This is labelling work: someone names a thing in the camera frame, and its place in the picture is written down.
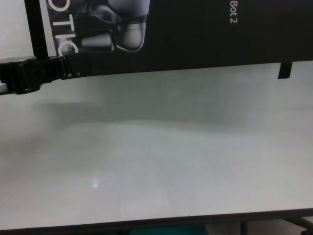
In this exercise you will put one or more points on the black robot print poster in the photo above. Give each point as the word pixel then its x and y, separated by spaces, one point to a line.
pixel 195 36

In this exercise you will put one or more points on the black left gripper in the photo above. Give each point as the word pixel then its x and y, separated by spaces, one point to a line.
pixel 22 74

